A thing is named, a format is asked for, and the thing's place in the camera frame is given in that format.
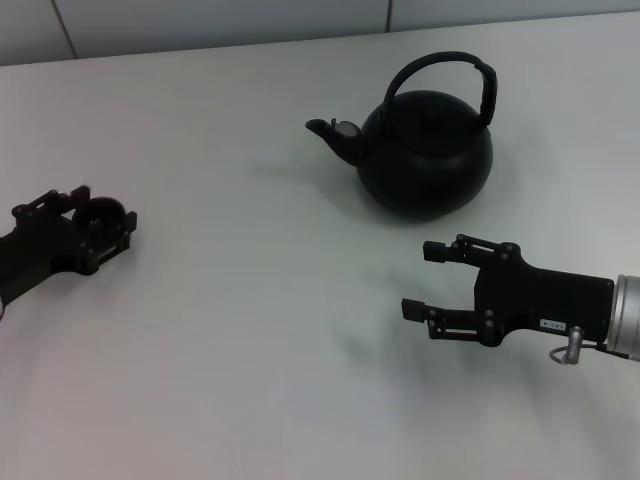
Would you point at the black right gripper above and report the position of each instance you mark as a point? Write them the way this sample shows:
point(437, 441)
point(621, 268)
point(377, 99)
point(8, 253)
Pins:
point(545, 300)

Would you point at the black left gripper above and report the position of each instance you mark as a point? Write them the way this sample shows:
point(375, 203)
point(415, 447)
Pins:
point(35, 255)

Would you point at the small dark teacup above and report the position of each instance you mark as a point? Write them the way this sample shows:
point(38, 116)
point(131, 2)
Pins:
point(104, 206)

